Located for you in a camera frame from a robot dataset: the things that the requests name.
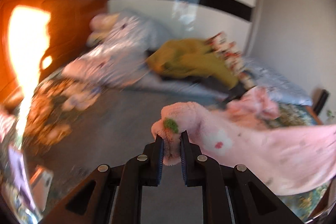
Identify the pink fleece garment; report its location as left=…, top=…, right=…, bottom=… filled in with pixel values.
left=151, top=87, right=335, bottom=196

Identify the dark grey garment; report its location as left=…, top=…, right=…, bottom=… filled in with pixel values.
left=155, top=76, right=247, bottom=104

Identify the black speaker box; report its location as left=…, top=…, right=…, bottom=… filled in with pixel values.
left=313, top=89, right=330, bottom=116

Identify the light blue floral quilt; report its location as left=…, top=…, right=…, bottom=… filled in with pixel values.
left=62, top=10, right=312, bottom=106

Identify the olive green garment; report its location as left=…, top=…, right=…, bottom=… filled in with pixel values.
left=146, top=38, right=239, bottom=89

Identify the red white patterned garment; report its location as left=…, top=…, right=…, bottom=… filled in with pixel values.
left=206, top=32, right=256, bottom=90

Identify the pink floral pillow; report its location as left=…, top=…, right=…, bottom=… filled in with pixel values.
left=86, top=13, right=120, bottom=48

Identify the wooden headboard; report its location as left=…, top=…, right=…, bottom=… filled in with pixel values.
left=1, top=0, right=108, bottom=101

